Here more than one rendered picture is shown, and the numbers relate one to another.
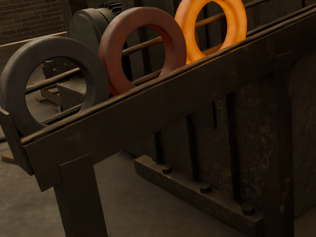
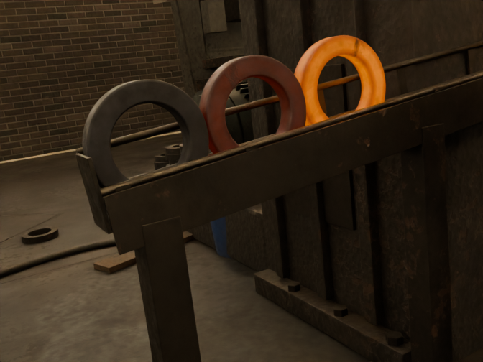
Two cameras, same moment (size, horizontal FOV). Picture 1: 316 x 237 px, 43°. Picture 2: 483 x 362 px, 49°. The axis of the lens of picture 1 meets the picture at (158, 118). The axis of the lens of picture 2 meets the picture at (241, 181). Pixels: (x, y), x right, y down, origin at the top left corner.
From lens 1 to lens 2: 0.14 m
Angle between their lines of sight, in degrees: 10
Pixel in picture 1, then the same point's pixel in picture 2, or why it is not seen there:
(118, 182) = (232, 302)
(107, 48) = (209, 98)
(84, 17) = not seen: hidden behind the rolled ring
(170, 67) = (285, 128)
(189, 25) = (310, 80)
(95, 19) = not seen: hidden behind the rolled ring
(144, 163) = (267, 279)
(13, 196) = (101, 309)
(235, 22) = (371, 83)
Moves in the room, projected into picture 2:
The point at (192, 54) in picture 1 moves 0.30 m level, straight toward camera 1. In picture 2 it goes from (314, 115) to (298, 143)
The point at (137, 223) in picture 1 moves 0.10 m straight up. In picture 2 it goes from (249, 350) to (245, 315)
